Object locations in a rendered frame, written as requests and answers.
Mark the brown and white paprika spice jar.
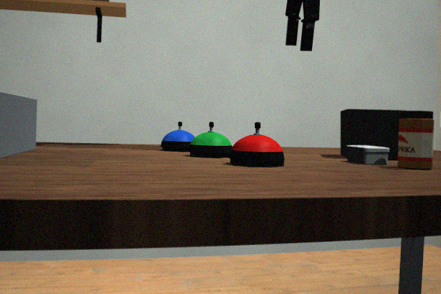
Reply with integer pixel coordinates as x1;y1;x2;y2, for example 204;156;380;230
398;111;434;170

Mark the blue desk bell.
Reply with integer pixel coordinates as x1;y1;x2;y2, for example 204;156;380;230
161;122;195;152

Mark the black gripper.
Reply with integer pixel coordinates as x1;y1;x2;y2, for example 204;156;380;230
285;0;320;51

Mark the grey plastic tub with white lid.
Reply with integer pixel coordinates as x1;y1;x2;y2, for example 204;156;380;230
346;145;389;165

